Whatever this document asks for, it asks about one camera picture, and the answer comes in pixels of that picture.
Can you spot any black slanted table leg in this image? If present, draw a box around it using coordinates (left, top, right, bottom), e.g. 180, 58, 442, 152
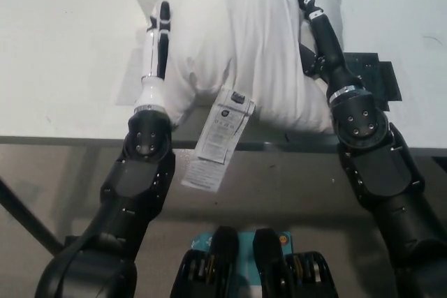
0, 174, 66, 255

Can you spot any black perforated floor plate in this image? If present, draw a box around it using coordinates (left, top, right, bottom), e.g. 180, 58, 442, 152
64, 234, 84, 253

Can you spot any black perforated plate with steps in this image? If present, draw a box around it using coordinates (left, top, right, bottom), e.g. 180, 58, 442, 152
342, 52, 402, 112

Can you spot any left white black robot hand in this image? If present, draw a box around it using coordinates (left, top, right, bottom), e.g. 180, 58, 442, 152
134, 0, 173, 114

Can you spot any white pillow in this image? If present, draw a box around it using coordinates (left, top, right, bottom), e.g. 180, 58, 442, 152
127, 0, 346, 135

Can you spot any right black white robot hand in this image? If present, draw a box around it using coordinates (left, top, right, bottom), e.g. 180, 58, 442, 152
291, 0, 366, 102

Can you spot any white printed pillow care tag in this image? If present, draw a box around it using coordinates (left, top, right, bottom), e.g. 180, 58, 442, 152
181, 84, 258, 193

